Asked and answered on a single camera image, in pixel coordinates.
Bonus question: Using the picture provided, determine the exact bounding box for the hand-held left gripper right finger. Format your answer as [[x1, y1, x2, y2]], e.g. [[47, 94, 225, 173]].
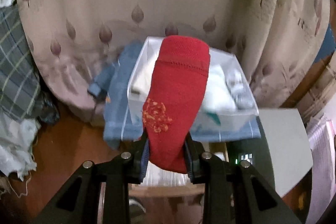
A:
[[184, 135, 302, 224]]

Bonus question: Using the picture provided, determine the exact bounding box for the white shoe box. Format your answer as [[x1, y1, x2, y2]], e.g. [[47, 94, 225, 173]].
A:
[[127, 36, 259, 130]]

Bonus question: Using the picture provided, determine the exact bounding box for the grey plaid cloth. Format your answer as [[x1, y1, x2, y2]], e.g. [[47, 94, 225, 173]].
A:
[[0, 5, 42, 122]]

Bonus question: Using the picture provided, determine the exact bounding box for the pink checked cloth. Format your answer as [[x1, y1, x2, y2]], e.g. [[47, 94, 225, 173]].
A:
[[306, 114, 336, 224]]

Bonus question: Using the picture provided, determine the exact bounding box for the red knit sock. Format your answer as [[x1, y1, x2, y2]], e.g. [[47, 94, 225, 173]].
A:
[[140, 35, 210, 173]]

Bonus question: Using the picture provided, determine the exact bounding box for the blue sheet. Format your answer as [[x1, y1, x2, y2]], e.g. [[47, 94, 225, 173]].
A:
[[315, 25, 336, 62]]

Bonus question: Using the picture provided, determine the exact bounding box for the white flat board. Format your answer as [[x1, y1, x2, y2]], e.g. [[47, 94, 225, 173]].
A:
[[259, 108, 314, 197]]

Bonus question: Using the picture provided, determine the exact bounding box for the light blue garment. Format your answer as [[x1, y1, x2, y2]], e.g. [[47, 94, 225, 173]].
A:
[[227, 68, 256, 110]]

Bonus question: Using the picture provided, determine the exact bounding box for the blue printed packet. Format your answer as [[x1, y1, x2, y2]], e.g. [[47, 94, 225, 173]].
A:
[[37, 93, 61, 126]]

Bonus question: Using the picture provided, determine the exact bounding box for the leaf print curtain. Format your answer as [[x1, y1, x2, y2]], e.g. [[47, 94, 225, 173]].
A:
[[13, 0, 331, 125]]

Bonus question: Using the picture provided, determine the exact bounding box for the blue checked cloth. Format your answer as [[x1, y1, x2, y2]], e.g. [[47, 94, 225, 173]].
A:
[[87, 42, 261, 149]]

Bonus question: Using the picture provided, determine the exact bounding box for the large white plastic bag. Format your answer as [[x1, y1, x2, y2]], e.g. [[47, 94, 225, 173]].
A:
[[0, 112, 40, 198]]

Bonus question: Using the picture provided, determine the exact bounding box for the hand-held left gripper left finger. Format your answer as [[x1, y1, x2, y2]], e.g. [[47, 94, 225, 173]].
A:
[[34, 132, 150, 224]]

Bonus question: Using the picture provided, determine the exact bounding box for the white garment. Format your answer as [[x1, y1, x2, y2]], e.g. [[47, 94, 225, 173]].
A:
[[201, 64, 237, 113]]

